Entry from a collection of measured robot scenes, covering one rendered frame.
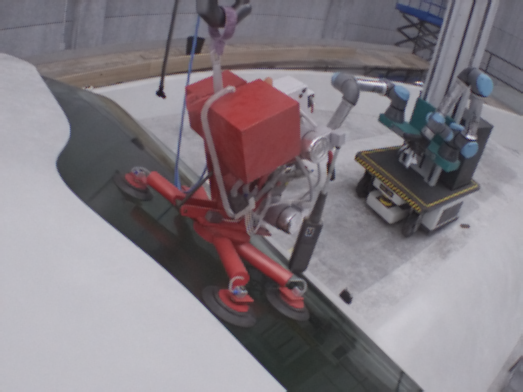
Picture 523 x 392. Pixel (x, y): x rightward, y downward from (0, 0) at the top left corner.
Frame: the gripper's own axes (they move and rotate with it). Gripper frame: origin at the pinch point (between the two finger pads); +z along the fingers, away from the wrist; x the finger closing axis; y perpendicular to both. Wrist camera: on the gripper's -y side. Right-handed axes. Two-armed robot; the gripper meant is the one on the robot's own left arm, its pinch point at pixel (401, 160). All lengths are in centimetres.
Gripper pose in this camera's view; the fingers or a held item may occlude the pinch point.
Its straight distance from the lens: 248.2
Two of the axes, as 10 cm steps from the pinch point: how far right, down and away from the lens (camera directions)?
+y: 8.1, 4.8, 3.5
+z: -5.9, 7.2, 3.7
